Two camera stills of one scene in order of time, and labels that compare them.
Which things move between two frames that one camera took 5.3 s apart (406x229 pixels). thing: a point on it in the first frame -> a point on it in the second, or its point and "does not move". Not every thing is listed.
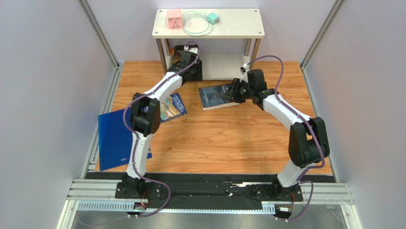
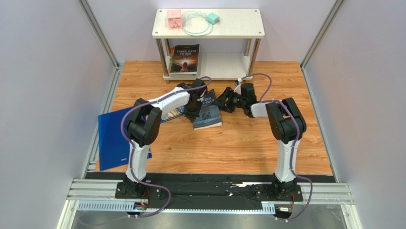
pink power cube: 175,21 does not move
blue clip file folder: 115,140 does not move
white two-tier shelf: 213,23 does not move
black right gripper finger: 228,96 -> 221,102
